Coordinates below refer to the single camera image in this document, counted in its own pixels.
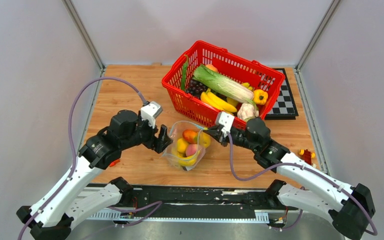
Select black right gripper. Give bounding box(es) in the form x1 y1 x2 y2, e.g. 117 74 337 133
203 124 259 152

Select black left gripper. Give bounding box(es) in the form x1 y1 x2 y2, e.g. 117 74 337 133
120 110 174 154

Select yellow pear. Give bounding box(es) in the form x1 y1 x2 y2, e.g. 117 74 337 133
176 137 189 155

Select clear zip top bag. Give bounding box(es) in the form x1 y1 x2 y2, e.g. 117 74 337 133
162 120 211 171

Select pink peach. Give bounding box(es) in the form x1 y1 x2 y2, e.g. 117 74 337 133
185 144 201 157

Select small yellow banana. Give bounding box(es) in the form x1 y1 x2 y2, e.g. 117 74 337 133
171 150 198 167

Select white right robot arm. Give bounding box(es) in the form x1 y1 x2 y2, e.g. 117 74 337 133
203 113 379 240

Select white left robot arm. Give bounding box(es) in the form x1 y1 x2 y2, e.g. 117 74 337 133
16 102 173 240

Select white cauliflower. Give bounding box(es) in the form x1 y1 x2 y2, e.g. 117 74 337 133
236 103 259 122

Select yellow bell pepper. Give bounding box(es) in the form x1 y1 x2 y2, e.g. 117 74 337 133
253 89 269 106

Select black white checkerboard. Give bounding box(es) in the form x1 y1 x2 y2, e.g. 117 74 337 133
265 68 299 120

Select white green napa cabbage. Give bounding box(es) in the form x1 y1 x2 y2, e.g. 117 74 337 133
193 64 255 105

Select red plastic shopping basket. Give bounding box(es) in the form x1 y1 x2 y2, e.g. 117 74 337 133
161 40 285 129

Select red toy car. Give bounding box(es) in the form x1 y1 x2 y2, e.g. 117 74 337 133
298 149 316 166

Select dark purple grapes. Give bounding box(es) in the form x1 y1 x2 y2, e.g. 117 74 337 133
185 78 208 99

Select green chili pepper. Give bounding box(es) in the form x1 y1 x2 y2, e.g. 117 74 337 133
180 54 189 92

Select small pale peach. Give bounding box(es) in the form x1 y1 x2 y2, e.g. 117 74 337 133
205 64 219 73

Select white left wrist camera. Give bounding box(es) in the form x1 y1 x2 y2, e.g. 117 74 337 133
140 101 163 129

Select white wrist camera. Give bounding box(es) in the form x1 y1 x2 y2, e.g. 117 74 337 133
140 101 163 129
215 111 235 138

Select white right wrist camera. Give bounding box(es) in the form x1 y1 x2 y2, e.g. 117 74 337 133
215 111 235 138

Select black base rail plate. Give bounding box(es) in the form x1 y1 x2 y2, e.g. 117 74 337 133
100 184 300 220

